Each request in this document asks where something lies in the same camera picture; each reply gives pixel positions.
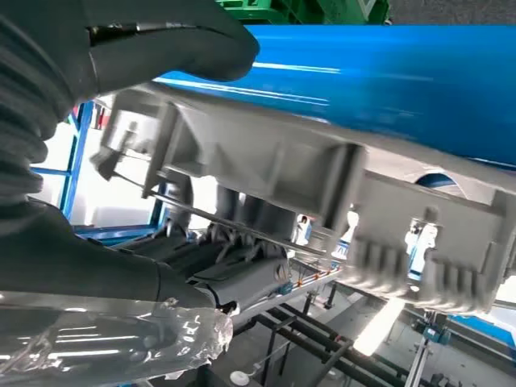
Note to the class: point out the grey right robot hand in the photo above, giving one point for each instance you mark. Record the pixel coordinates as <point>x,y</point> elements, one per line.
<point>121,53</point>

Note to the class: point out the blue metal shelf rack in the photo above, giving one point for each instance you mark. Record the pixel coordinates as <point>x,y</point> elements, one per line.
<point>382,80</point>

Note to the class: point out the black tube frame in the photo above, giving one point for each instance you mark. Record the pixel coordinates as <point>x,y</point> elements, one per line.
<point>322,353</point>

